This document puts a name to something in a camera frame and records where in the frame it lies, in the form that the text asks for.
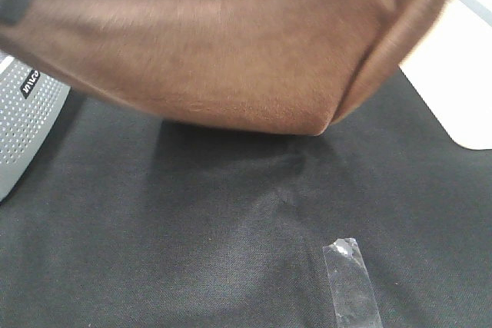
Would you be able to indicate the brown microfibre towel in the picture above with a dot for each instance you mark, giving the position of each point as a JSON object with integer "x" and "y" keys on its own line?
{"x": 274, "y": 66}

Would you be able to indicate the grey perforated laundry basket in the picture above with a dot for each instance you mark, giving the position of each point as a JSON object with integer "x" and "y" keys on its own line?
{"x": 31, "y": 101}

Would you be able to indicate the white woven-pattern storage bin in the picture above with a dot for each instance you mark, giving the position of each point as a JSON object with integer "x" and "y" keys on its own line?
{"x": 451, "y": 70}

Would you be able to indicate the black table cloth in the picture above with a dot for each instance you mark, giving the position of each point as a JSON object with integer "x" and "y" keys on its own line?
{"x": 128, "y": 219}

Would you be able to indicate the clear tape strip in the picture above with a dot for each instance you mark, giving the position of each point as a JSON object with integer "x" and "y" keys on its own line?
{"x": 351, "y": 289}

